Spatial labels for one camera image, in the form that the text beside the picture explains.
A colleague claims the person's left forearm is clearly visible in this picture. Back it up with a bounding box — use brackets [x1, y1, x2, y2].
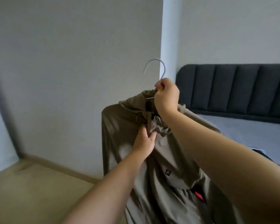
[63, 152, 148, 224]

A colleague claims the red and navy sports jacket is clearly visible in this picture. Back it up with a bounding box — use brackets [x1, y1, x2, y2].
[250, 147, 280, 172]

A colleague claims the person's right forearm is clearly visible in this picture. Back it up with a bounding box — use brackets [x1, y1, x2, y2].
[165, 111, 280, 224]

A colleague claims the khaki zip jacket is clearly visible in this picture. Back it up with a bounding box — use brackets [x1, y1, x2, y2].
[101, 89, 246, 224]

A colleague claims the person's left hand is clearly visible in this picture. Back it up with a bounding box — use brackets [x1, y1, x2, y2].
[132, 124, 157, 160]

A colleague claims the white wire hanger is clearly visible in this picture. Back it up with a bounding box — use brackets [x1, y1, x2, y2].
[143, 58, 167, 100]

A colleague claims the person's right hand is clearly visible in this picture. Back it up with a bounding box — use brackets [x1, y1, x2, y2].
[154, 78, 181, 119]

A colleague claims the dark grey upholstered headboard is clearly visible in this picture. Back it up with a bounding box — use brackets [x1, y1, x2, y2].
[175, 64, 280, 125]

